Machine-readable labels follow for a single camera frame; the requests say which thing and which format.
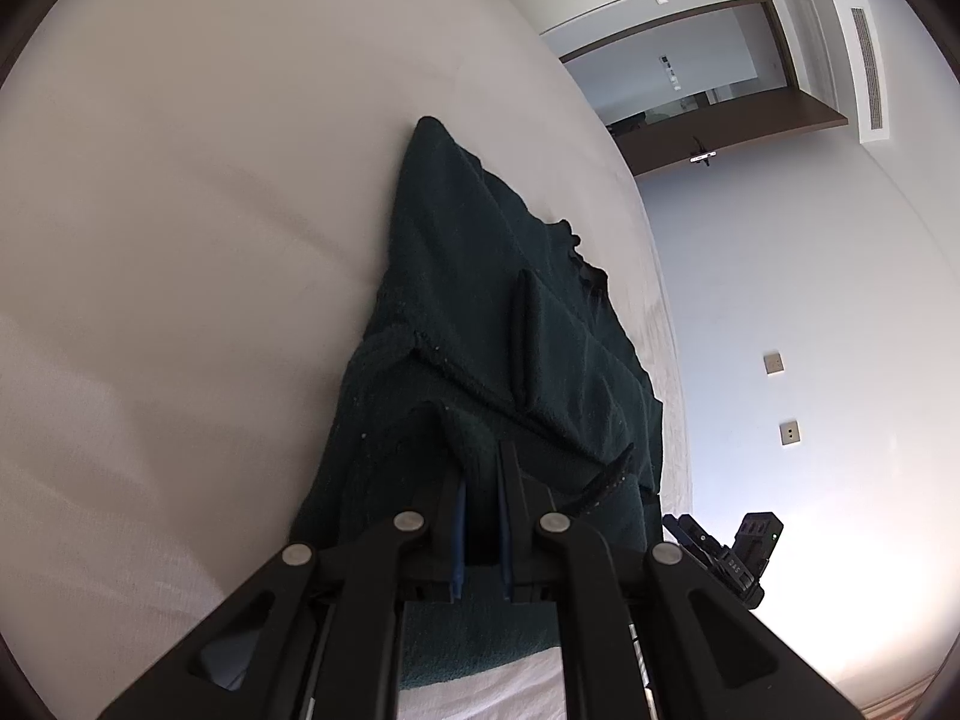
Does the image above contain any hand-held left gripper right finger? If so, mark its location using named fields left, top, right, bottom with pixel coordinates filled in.
left=495, top=441, right=863, bottom=720

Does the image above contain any white bed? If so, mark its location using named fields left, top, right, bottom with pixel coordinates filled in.
left=0, top=0, right=692, bottom=720

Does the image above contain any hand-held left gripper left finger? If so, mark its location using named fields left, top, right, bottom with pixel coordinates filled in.
left=97, top=459, right=470, bottom=720

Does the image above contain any brown wooden door frame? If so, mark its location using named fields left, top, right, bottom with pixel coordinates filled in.
left=559, top=0, right=849, bottom=178

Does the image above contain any dark green towel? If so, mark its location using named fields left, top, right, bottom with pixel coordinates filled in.
left=289, top=116, right=665, bottom=691

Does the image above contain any white air vent grille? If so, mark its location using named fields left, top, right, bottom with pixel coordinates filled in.
left=850, top=7, right=887, bottom=133

